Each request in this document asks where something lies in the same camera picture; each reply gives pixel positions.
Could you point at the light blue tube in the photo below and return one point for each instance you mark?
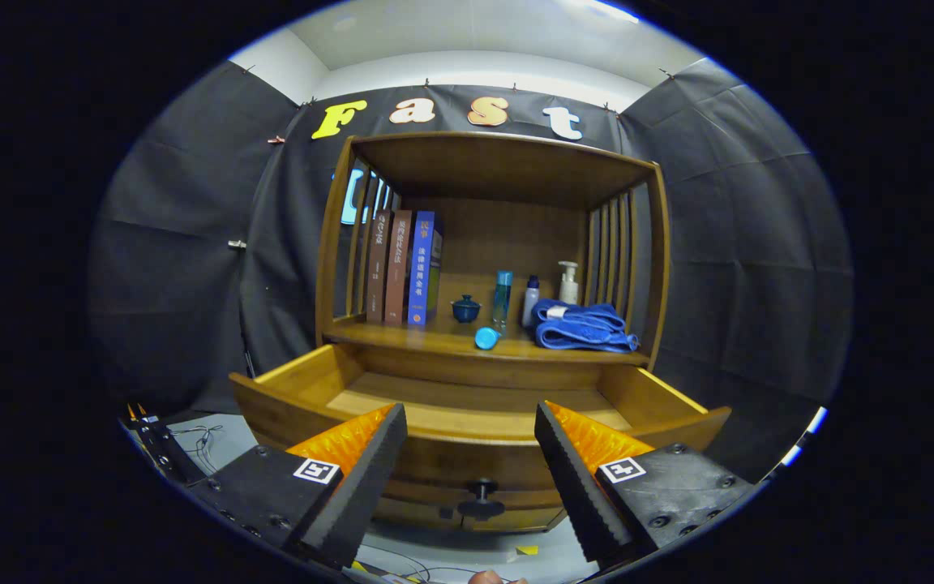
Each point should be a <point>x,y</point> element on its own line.
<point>486,338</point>

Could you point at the yellow tape piece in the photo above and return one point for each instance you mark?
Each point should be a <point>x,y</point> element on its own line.
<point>527,550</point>

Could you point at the wooden countertop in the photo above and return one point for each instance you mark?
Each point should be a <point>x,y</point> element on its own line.
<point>434,334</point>

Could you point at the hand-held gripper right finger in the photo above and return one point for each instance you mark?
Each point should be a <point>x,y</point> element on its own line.
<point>576,483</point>

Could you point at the teal bottle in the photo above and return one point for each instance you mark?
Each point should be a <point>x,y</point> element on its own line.
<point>503,300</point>

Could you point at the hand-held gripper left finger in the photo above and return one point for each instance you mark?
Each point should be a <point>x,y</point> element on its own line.
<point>357,491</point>

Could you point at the white bottle with dark cap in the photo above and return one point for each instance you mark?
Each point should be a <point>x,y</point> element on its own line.
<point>530,304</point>

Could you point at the black backdrop cloth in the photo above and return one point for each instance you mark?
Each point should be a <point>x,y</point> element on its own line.
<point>175,243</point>

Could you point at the white pump bottle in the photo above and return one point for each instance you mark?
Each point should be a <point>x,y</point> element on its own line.
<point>569,285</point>

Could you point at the wooden drawer with black knob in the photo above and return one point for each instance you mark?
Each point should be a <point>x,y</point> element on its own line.
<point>467,401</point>

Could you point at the wooden cabinet door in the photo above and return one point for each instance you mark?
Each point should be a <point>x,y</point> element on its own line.
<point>410,513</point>
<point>528,521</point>

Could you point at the brown book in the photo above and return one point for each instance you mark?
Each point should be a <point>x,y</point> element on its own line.
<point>376,268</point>
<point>398,268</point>

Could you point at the black device with bolts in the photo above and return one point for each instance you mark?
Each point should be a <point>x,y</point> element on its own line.
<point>159,446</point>

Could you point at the blue book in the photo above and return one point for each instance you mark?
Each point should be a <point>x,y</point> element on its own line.
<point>420,268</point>

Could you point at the dark blue lidded cup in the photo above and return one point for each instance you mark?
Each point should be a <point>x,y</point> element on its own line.
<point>466,310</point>

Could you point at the blue folded towel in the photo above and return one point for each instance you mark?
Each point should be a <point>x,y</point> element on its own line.
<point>584,331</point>

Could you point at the wooden cabinet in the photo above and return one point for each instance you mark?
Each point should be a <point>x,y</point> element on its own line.
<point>516,235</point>

